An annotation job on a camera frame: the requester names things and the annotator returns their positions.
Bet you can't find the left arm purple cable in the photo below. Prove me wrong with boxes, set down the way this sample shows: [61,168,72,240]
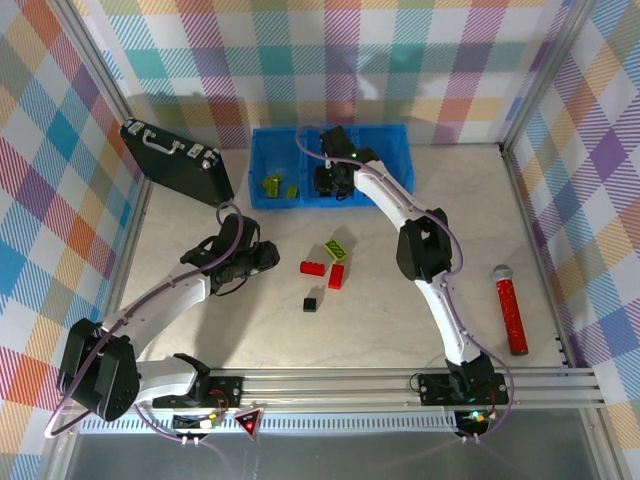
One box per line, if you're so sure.
[44,201,261,480]

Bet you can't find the black briefcase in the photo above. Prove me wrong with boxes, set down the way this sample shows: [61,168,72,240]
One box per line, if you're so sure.
[119,118,235,210]

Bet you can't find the red triangle sign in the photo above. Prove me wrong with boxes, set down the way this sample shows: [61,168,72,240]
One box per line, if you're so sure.
[234,407,265,441]

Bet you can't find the aluminium frame post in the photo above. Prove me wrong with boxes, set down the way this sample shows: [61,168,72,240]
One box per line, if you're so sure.
[62,0,151,181]
[497,0,599,151]

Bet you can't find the slotted grey cable duct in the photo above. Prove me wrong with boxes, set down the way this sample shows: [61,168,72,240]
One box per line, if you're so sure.
[79,413,459,434]

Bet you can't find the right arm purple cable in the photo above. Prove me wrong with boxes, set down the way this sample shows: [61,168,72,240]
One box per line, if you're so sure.
[295,125,516,444]

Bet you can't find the aluminium side rail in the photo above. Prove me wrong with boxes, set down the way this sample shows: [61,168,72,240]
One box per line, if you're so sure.
[499,143,579,370]
[89,174,154,371]

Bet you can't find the small black electronics board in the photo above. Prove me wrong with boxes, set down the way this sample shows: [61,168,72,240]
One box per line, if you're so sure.
[455,408,494,434]
[172,410,222,434]

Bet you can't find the red glitter microphone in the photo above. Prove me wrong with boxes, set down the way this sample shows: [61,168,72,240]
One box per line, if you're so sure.
[491,263,530,356]

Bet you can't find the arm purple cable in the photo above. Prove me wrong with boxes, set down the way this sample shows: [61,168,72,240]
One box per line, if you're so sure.
[44,201,261,480]
[295,125,516,444]

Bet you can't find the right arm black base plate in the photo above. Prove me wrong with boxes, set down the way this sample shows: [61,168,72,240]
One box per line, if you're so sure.
[417,372,509,407]

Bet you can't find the blue three-compartment bin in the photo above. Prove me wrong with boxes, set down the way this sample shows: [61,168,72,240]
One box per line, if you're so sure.
[248,127,415,211]

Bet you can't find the aluminium frame crossbeam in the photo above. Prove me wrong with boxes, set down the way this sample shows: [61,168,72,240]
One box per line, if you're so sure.
[54,367,607,416]

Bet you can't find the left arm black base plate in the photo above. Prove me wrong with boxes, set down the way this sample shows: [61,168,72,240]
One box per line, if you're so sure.
[197,377,245,409]

